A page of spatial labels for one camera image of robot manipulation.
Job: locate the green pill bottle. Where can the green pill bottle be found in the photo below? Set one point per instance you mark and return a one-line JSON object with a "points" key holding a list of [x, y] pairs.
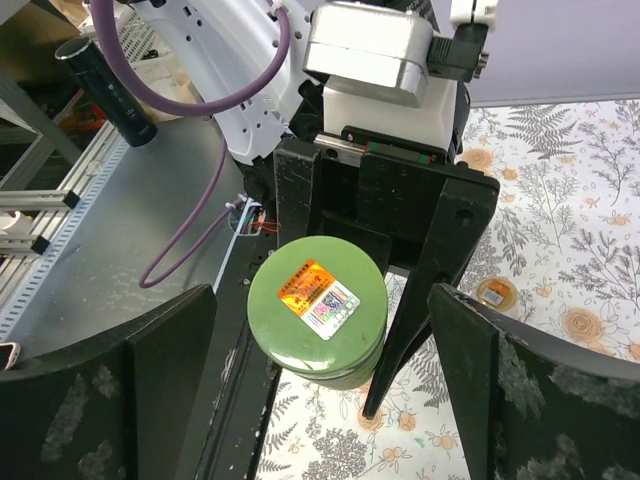
{"points": [[350, 378]]}

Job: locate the floral table mat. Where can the floral table mat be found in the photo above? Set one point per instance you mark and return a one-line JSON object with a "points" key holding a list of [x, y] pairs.
{"points": [[565, 233]]}

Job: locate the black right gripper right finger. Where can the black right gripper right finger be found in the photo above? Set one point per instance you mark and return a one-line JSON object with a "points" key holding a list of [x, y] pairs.
{"points": [[529, 405]]}

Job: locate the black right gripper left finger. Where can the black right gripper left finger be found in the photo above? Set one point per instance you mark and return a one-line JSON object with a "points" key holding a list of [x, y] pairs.
{"points": [[116, 405]]}

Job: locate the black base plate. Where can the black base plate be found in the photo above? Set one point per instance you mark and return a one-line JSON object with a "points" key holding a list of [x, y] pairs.
{"points": [[242, 380]]}

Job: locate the clear pill bottle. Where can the clear pill bottle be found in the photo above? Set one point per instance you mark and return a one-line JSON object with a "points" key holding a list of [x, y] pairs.
{"points": [[499, 294]]}

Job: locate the black cylindrical bottle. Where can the black cylindrical bottle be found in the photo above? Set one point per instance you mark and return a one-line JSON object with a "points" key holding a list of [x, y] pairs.
{"points": [[121, 108]]}

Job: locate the green bottle cap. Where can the green bottle cap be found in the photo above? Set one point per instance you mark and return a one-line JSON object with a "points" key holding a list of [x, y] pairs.
{"points": [[318, 306]]}

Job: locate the white cable duct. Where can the white cable duct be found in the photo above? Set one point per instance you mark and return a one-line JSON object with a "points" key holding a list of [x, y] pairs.
{"points": [[22, 274]]}

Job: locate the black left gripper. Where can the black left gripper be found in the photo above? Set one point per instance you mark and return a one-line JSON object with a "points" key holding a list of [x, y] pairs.
{"points": [[409, 205]]}

